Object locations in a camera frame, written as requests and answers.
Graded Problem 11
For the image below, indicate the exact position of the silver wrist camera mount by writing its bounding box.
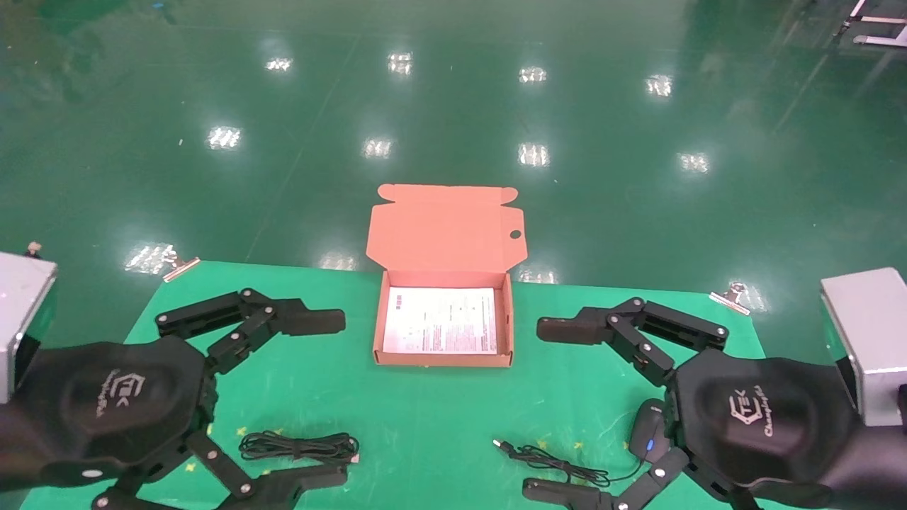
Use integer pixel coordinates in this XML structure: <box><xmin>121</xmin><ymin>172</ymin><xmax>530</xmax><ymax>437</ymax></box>
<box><xmin>820</xmin><ymin>267</ymin><xmax>907</xmax><ymax>427</ymax></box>
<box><xmin>0</xmin><ymin>242</ymin><xmax>59</xmax><ymax>405</ymax></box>

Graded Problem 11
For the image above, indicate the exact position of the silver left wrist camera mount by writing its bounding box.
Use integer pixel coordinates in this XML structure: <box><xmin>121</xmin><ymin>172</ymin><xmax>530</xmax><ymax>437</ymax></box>
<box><xmin>0</xmin><ymin>242</ymin><xmax>59</xmax><ymax>405</ymax></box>

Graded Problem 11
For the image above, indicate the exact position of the open brown cardboard box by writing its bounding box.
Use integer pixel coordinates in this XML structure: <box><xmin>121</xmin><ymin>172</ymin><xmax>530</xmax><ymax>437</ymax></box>
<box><xmin>366</xmin><ymin>183</ymin><xmax>529</xmax><ymax>368</ymax></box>

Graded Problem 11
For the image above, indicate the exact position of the black wired mouse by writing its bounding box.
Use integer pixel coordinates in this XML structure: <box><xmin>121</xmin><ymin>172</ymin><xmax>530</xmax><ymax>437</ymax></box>
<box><xmin>493</xmin><ymin>398</ymin><xmax>671</xmax><ymax>489</ymax></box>

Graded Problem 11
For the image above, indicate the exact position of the black data cable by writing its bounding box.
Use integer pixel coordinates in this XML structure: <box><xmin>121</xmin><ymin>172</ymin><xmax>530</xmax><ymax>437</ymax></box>
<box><xmin>239</xmin><ymin>430</ymin><xmax>361</xmax><ymax>467</ymax></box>

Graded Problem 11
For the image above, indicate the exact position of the white metal frame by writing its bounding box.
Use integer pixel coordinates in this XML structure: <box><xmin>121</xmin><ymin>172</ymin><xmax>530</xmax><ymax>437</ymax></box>
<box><xmin>839</xmin><ymin>0</ymin><xmax>907</xmax><ymax>50</ymax></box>

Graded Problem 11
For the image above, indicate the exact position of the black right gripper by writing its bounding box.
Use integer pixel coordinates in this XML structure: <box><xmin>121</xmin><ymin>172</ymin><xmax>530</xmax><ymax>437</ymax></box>
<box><xmin>522</xmin><ymin>297</ymin><xmax>876</xmax><ymax>510</ymax></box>

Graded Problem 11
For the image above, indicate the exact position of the green table cloth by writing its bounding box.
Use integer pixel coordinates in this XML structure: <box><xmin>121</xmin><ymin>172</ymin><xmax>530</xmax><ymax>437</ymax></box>
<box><xmin>20</xmin><ymin>260</ymin><xmax>828</xmax><ymax>510</ymax></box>

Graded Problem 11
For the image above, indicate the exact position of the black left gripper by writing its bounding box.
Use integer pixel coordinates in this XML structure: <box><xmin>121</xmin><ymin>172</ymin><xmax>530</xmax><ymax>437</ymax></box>
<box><xmin>0</xmin><ymin>288</ymin><xmax>349</xmax><ymax>510</ymax></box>

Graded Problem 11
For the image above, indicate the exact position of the white printed instruction sheet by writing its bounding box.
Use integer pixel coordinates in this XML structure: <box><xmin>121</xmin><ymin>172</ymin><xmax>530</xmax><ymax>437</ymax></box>
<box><xmin>382</xmin><ymin>286</ymin><xmax>498</xmax><ymax>355</ymax></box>

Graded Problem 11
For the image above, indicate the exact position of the metal binder clip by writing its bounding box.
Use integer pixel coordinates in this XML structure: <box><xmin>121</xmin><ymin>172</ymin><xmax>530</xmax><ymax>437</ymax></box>
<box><xmin>162</xmin><ymin>248</ymin><xmax>202</xmax><ymax>283</ymax></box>
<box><xmin>709</xmin><ymin>281</ymin><xmax>753</xmax><ymax>317</ymax></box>

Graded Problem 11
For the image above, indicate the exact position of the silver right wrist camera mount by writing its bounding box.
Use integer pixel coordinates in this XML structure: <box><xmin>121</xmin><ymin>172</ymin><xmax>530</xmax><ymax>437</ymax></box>
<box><xmin>820</xmin><ymin>267</ymin><xmax>907</xmax><ymax>427</ymax></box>

